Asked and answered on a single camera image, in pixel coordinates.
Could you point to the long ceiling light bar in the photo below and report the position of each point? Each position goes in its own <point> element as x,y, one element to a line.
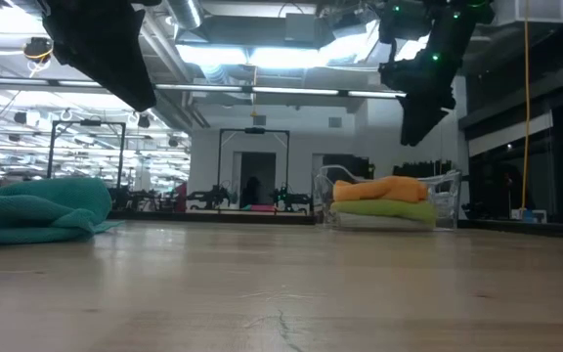
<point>286,90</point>

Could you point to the black background gantry frame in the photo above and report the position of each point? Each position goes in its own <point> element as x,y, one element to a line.
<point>253,130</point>
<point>88,122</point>

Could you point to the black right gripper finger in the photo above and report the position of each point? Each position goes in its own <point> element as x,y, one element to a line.
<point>418,122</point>

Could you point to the orange microfiber towel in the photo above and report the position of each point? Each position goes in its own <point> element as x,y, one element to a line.
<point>389,189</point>

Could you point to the background work table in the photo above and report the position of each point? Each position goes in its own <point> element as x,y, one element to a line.
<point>242,216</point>

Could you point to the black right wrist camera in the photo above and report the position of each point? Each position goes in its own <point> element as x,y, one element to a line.
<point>393,75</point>

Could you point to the black background robot arm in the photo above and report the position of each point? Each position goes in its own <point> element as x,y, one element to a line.
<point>210,198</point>
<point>286,198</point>

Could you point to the grey microfiber towel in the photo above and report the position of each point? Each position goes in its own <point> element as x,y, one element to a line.
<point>384,222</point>

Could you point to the lime green microfiber towel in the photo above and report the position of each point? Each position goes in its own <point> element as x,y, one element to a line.
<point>389,207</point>

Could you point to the clear plastic bin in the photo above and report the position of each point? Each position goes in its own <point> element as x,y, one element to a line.
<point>447,195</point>

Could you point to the dark background robot station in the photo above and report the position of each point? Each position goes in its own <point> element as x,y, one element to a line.
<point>130,198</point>

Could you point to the teal microfiber towel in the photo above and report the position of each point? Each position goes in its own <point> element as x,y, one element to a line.
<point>37,210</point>

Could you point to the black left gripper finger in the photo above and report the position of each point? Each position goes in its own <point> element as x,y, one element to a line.
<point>125,83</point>

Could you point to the blue white box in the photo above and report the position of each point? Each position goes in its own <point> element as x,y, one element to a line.
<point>535,215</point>

